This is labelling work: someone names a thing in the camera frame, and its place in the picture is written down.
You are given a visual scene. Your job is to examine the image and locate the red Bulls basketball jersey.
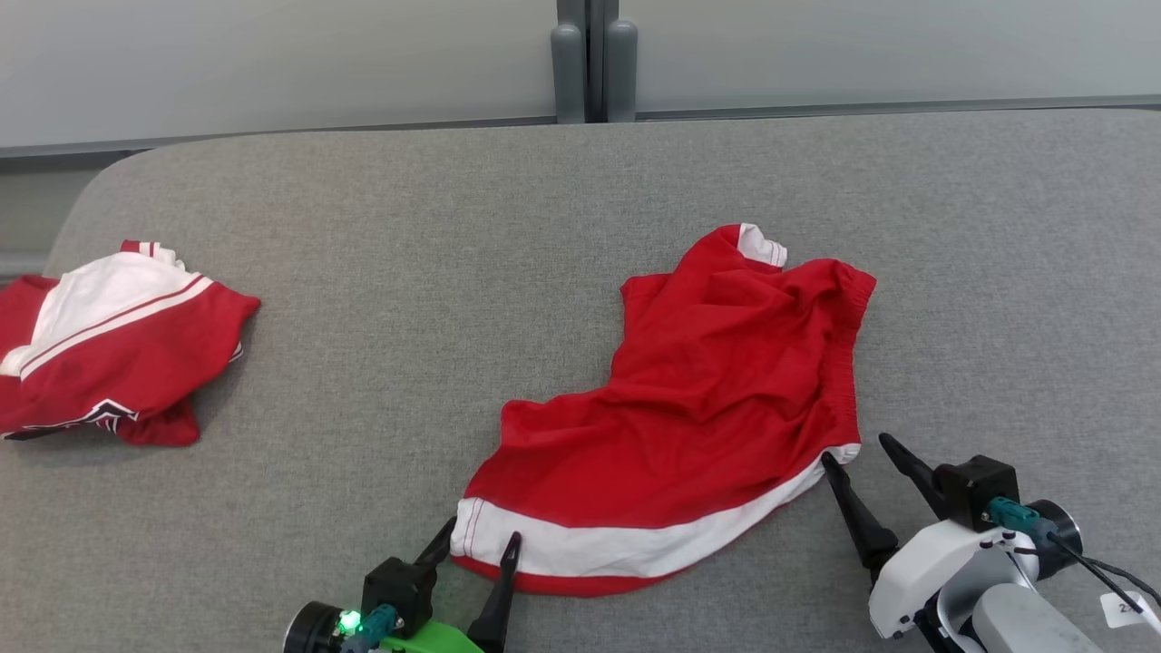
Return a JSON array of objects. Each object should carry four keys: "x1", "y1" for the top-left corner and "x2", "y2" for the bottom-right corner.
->
[{"x1": 0, "y1": 240, "x2": 262, "y2": 447}]

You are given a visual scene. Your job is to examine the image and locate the left camera cable teal plug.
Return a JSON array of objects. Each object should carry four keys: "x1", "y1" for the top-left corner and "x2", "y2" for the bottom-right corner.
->
[{"x1": 340, "y1": 603, "x2": 402, "y2": 653}]

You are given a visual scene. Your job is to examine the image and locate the red shorts with white band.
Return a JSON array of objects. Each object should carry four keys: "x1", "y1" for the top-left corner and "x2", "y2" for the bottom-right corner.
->
[{"x1": 451, "y1": 223, "x2": 878, "y2": 598}]

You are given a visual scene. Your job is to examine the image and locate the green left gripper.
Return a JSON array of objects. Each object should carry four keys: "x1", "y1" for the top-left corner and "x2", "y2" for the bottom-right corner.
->
[{"x1": 379, "y1": 516, "x2": 523, "y2": 653}]

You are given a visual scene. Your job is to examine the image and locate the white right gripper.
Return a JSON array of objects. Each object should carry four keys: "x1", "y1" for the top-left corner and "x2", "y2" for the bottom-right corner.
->
[{"x1": 820, "y1": 432, "x2": 1041, "y2": 641}]

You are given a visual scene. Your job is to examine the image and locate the white cable tag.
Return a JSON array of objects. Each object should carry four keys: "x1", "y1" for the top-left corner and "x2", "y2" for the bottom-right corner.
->
[{"x1": 1100, "y1": 590, "x2": 1161, "y2": 636}]

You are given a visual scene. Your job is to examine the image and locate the grey partition post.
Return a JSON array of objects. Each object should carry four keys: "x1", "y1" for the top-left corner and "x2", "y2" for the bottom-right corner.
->
[
  {"x1": 588, "y1": 0, "x2": 639, "y2": 123},
  {"x1": 550, "y1": 0, "x2": 589, "y2": 124}
]

